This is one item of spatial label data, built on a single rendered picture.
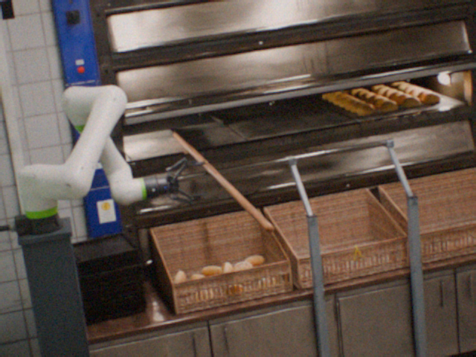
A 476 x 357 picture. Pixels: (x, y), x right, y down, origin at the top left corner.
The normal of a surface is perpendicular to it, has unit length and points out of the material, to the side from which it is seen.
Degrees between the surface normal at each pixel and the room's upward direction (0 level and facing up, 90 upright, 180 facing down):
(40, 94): 90
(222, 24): 70
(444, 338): 90
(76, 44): 90
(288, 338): 90
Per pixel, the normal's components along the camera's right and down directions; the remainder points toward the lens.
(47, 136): 0.25, 0.24
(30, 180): -0.37, 0.23
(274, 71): 0.21, -0.11
